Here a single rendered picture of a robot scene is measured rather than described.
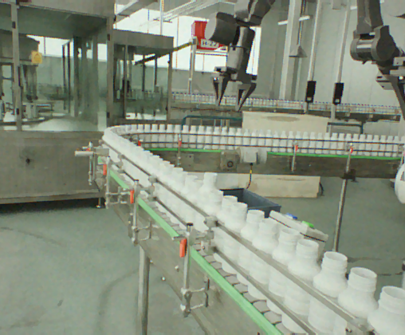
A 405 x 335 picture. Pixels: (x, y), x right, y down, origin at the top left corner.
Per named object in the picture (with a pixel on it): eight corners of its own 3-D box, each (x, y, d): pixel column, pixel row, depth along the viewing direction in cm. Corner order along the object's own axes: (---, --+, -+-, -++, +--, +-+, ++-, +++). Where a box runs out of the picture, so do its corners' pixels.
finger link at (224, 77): (204, 103, 100) (211, 68, 98) (226, 108, 103) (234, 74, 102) (216, 104, 94) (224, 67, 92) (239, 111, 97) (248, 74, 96)
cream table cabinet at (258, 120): (301, 187, 611) (310, 115, 586) (318, 198, 551) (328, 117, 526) (236, 185, 594) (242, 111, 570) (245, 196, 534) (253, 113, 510)
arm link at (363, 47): (399, 47, 116) (383, 48, 120) (382, 25, 111) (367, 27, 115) (383, 72, 116) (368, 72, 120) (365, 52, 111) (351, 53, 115)
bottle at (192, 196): (186, 239, 107) (190, 183, 103) (182, 232, 112) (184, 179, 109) (206, 238, 109) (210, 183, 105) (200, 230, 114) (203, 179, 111)
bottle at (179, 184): (174, 226, 117) (177, 175, 113) (167, 220, 122) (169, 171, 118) (191, 224, 120) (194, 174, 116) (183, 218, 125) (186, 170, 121)
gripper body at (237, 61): (211, 72, 99) (218, 44, 98) (243, 82, 103) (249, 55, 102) (223, 72, 93) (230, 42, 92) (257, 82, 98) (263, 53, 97)
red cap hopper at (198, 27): (186, 159, 790) (193, 19, 731) (182, 154, 859) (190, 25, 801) (228, 161, 804) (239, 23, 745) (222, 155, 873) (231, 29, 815)
